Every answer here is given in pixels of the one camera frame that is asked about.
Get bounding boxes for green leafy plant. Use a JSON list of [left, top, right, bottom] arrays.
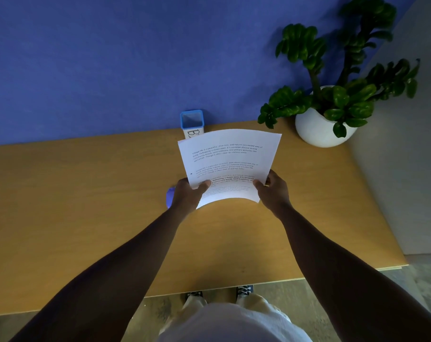
[[257, 0, 421, 139]]

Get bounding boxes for white shirt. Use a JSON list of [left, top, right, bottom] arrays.
[[158, 303, 312, 342]]

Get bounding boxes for person's left hand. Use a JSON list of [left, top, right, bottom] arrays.
[[170, 178, 212, 218]]

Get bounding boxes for cream trousers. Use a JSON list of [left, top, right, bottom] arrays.
[[167, 294, 291, 335]]

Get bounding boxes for person's right hand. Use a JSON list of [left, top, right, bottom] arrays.
[[252, 170, 293, 219]]

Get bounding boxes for blue and white bin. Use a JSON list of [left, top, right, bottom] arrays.
[[179, 109, 205, 140]]

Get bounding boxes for person's left forearm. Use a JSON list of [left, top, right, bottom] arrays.
[[10, 206, 186, 342]]

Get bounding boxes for white printed paper sheet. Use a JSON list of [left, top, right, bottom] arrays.
[[177, 128, 282, 210]]

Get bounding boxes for white round plant pot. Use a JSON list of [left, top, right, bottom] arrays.
[[295, 85, 358, 148]]

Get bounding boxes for person's right forearm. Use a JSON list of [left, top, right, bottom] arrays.
[[278, 206, 431, 342]]

